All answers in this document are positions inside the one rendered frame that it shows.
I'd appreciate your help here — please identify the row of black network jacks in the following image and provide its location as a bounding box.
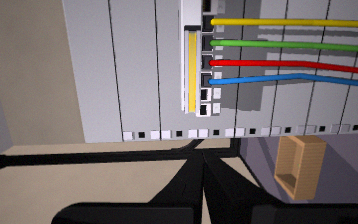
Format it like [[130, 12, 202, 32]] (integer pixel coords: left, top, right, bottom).
[[201, 15, 214, 87]]

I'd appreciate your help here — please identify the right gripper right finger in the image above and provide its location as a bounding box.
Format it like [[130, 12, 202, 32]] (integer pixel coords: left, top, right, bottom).
[[202, 150, 358, 224]]

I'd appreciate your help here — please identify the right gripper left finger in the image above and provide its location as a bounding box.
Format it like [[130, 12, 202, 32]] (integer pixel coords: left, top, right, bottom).
[[51, 150, 204, 224]]

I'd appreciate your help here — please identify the cardboard box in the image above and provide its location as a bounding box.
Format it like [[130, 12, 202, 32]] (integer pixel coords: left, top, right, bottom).
[[274, 135, 327, 200]]

